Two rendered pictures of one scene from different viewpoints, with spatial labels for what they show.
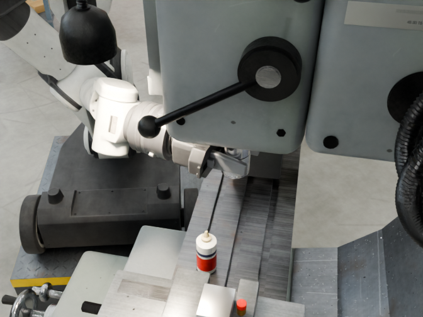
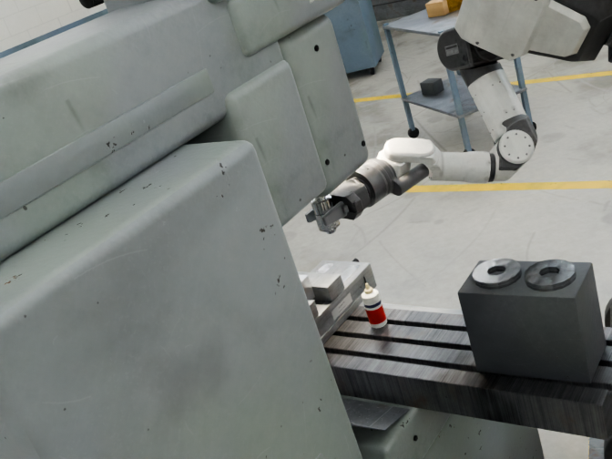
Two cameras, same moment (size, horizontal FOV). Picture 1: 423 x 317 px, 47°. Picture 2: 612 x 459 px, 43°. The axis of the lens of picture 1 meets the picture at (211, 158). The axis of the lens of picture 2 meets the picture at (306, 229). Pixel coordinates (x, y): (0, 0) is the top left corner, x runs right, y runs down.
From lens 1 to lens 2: 1.92 m
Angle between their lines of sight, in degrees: 96
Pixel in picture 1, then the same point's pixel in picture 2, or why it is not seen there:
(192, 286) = (321, 280)
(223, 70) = not seen: hidden behind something
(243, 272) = (363, 343)
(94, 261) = not seen: hidden behind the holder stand
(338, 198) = not seen: outside the picture
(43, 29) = (482, 94)
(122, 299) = (343, 268)
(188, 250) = (402, 313)
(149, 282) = (351, 276)
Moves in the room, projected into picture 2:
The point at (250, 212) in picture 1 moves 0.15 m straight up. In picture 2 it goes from (432, 348) to (415, 289)
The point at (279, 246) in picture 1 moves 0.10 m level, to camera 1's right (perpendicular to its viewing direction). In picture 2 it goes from (381, 365) to (366, 395)
